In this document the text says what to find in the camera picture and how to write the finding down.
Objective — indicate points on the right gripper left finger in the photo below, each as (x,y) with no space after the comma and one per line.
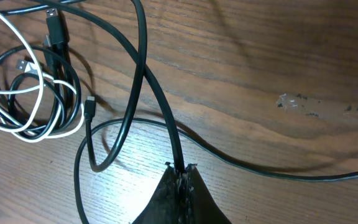
(164,205)

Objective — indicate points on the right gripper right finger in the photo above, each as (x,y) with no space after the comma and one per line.
(199,205)

